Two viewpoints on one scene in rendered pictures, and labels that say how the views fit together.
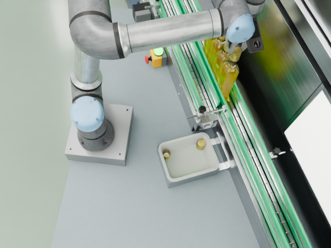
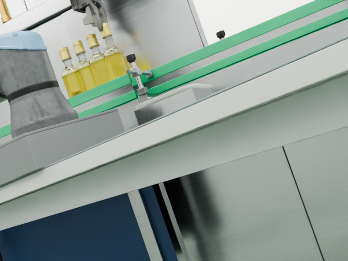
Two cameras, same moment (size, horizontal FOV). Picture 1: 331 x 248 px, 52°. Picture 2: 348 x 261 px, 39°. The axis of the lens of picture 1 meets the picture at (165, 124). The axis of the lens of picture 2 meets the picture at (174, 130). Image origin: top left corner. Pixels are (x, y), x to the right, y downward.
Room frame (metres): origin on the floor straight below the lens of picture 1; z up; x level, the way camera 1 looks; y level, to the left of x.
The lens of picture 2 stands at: (-0.40, 0.90, 0.69)
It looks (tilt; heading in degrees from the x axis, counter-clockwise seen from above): 2 degrees up; 313
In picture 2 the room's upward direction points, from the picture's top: 19 degrees counter-clockwise
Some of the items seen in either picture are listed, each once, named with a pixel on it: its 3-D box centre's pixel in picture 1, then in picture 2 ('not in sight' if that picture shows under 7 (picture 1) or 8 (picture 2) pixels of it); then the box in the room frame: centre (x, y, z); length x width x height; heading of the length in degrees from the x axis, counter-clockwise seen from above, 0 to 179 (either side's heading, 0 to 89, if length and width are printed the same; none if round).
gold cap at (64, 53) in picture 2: not in sight; (64, 54); (0.96, -0.15, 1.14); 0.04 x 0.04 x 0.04
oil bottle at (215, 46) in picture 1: (216, 56); (93, 89); (0.91, -0.18, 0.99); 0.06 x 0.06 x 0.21; 25
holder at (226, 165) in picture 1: (193, 158); (184, 112); (0.52, -0.14, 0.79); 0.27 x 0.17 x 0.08; 114
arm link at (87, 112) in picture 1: (88, 116); (20, 62); (0.55, 0.29, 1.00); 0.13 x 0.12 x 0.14; 17
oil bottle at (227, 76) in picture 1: (225, 79); (121, 77); (0.80, -0.22, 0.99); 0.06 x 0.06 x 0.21; 23
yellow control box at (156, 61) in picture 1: (157, 57); not in sight; (1.02, 0.08, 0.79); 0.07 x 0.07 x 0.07; 24
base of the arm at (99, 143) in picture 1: (94, 130); (40, 110); (0.55, 0.28, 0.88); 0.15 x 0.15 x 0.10
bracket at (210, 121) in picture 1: (206, 123); (152, 105); (0.66, -0.17, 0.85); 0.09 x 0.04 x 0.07; 114
